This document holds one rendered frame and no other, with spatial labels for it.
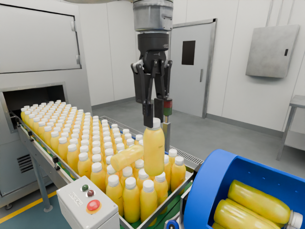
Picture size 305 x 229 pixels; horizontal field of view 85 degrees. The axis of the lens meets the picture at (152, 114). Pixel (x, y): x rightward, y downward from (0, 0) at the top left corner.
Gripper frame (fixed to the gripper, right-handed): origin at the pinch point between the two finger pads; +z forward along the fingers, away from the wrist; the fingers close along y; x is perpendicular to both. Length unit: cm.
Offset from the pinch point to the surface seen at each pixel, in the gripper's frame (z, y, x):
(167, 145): 44, 44, 28
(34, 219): 138, -28, 132
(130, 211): 39.8, -6.0, 6.8
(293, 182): 19.4, 22.0, -34.4
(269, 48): -12, 323, 26
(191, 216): 24.0, -3.4, -16.1
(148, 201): 33.2, -2.0, 1.1
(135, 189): 31.2, -2.5, 6.7
